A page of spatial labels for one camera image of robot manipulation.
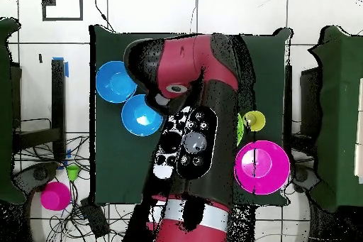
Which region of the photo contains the large blue bowl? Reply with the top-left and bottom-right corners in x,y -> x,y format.
95,60 -> 138,104
121,94 -> 165,137

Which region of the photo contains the lime green bowl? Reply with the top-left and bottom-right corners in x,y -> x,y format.
236,112 -> 245,147

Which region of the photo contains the dark green table cloth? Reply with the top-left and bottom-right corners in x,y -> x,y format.
89,24 -> 293,207

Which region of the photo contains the yellow ribbed cup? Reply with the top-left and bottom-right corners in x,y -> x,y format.
243,110 -> 267,133

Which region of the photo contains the large pink bowl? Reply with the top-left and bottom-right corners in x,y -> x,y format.
234,140 -> 291,196

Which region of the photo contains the small green cup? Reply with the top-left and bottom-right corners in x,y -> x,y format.
65,165 -> 81,182

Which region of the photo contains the blue tape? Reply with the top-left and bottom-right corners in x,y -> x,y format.
52,56 -> 69,78

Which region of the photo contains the black box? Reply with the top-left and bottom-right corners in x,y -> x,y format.
299,67 -> 323,138

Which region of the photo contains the black power adapter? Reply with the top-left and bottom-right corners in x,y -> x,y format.
79,197 -> 111,238

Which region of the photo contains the black equipment base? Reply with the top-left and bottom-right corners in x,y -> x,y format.
12,161 -> 60,194
291,165 -> 320,193

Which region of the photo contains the pink cup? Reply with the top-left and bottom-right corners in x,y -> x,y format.
40,181 -> 72,212

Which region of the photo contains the green cloth covered table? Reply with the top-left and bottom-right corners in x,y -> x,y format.
308,25 -> 363,213
0,16 -> 28,204

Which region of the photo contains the black post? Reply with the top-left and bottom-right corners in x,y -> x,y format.
284,65 -> 294,152

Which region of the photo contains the black stand frame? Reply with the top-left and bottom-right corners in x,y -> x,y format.
11,57 -> 67,163

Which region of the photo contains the black cable tangle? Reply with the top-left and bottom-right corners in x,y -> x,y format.
12,135 -> 91,242

